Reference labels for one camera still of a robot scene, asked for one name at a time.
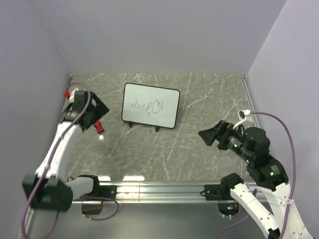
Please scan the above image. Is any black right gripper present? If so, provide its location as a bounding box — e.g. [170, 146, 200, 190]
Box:
[198, 119, 252, 161]

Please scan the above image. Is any red bone-shaped eraser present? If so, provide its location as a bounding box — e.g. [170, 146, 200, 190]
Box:
[94, 120, 104, 133]

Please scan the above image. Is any small white whiteboard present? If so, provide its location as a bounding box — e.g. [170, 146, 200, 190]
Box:
[121, 83, 180, 128]

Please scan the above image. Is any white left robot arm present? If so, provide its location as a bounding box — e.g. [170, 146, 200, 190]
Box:
[22, 91, 109, 212]

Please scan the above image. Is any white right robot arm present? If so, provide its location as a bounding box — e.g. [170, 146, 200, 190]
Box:
[198, 120, 312, 239]

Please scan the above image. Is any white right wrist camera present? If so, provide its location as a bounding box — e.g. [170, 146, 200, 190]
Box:
[233, 110, 254, 129]

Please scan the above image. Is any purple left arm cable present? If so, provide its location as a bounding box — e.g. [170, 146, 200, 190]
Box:
[20, 82, 120, 239]

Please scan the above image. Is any aluminium right side rail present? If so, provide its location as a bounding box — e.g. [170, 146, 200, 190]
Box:
[241, 75, 260, 127]

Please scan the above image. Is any aluminium rail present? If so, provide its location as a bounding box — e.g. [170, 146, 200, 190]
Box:
[72, 181, 270, 204]
[241, 75, 260, 127]

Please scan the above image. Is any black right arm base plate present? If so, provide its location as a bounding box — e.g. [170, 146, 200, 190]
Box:
[200, 184, 232, 201]

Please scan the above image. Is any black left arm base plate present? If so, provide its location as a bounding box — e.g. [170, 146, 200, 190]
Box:
[97, 185, 117, 200]

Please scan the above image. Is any aluminium front rail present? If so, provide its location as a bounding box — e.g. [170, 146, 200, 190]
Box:
[72, 181, 270, 204]

